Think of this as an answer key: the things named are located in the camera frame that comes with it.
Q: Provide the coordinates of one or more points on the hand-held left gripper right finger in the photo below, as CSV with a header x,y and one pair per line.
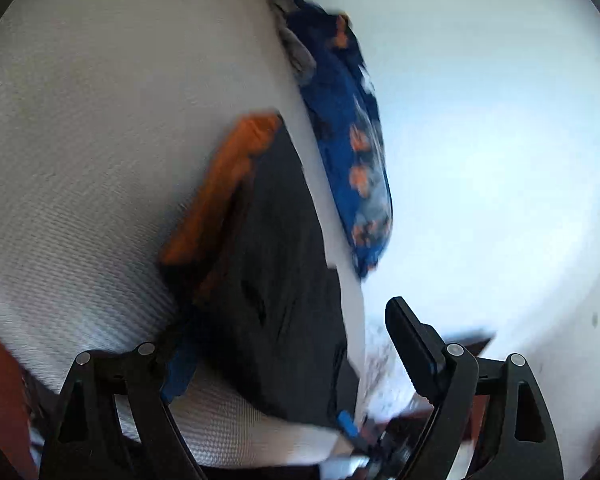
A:
x,y
415,345

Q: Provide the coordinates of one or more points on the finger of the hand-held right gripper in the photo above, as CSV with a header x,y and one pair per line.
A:
x,y
349,422

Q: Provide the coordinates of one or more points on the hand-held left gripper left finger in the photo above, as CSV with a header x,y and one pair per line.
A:
x,y
180,375

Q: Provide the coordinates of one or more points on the black pants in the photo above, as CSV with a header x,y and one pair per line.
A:
x,y
280,285

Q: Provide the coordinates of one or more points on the floral pillow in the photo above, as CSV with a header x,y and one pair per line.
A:
x,y
385,365

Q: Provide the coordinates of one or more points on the blue dog print blanket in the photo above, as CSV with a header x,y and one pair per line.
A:
x,y
345,160

